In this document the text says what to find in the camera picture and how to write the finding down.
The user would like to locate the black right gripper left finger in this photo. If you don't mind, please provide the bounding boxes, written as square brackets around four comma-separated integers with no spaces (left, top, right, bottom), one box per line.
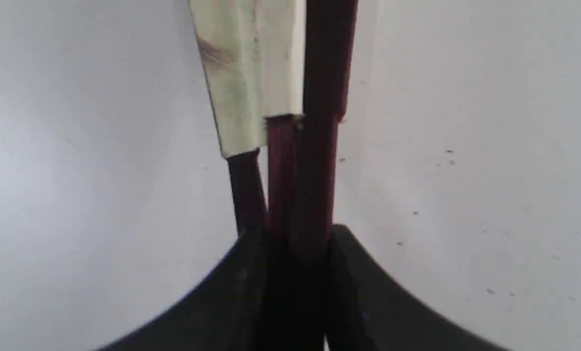
[103,229,270,351]

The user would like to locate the painted paper folding fan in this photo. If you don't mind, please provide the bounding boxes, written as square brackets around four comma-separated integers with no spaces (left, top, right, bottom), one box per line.
[189,0,359,260]

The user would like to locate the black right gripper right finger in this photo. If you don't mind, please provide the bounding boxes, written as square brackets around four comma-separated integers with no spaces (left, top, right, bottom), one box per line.
[326,225,502,351]

